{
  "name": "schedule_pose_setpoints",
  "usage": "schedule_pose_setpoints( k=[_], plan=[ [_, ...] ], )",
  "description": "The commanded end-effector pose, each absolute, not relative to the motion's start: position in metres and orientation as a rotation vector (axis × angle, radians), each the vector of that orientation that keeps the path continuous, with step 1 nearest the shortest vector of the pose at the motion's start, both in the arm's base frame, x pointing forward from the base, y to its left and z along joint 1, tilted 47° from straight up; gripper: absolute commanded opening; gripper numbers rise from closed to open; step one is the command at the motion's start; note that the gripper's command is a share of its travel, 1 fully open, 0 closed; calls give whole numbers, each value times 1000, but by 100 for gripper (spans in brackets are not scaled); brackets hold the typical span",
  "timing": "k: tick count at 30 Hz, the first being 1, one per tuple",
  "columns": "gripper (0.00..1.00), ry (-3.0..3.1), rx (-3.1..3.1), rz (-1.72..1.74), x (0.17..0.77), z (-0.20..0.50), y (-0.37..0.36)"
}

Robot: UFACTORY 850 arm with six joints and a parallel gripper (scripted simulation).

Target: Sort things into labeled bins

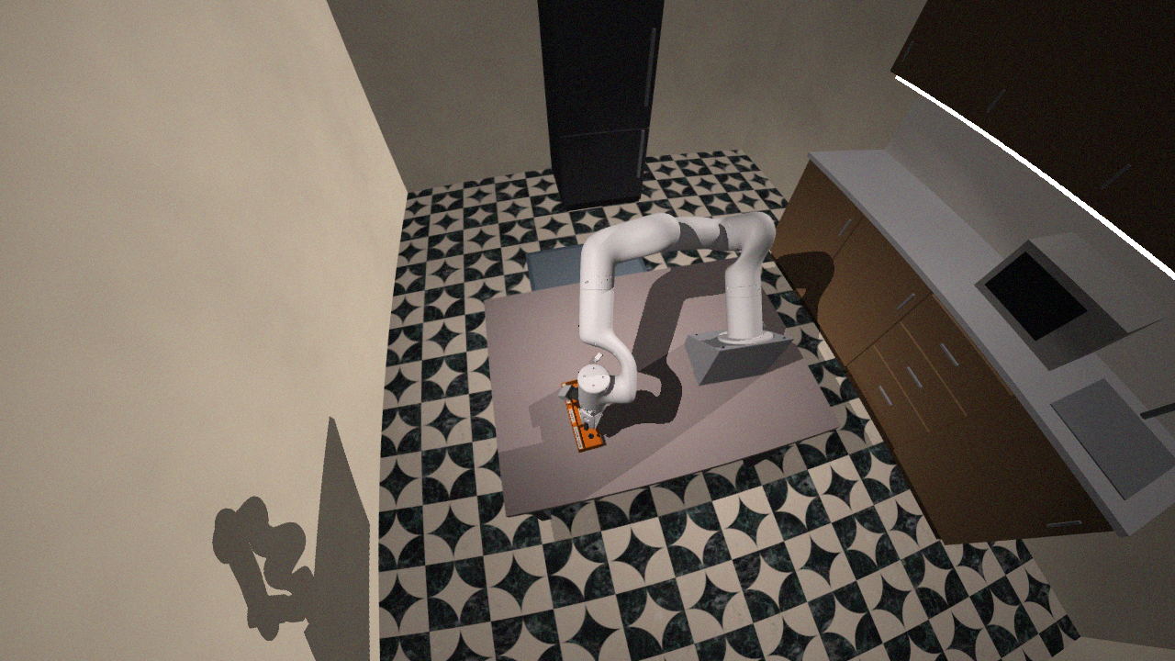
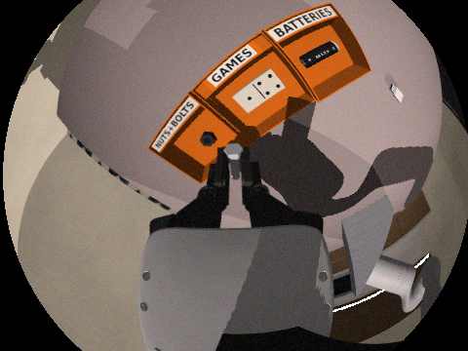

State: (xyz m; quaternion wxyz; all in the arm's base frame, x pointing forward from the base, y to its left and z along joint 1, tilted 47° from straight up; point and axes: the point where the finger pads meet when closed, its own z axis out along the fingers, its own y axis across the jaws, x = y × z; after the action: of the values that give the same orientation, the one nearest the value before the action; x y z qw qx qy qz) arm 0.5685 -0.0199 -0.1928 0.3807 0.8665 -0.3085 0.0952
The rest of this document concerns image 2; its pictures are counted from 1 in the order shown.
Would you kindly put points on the white domino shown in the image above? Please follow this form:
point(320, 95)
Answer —
point(260, 89)

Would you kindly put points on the grey metal bolt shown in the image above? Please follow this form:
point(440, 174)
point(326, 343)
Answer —
point(233, 152)

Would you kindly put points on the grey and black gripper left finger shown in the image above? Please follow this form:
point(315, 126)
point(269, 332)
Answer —
point(205, 211)

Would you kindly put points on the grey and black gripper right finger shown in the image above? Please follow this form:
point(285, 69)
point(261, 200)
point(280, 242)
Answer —
point(266, 210)

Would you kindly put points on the white usb stick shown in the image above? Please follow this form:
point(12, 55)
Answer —
point(396, 93)

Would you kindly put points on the black battery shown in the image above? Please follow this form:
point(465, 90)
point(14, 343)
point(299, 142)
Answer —
point(319, 53)

